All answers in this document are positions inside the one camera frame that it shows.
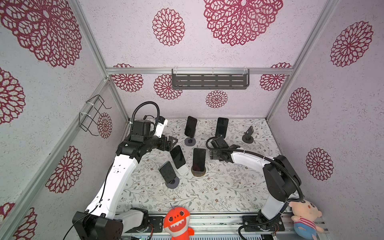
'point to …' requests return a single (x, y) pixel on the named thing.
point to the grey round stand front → (173, 183)
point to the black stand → (247, 137)
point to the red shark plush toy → (176, 222)
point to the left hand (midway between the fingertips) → (169, 141)
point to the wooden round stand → (198, 173)
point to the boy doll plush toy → (304, 215)
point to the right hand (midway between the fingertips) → (218, 151)
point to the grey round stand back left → (190, 141)
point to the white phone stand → (183, 170)
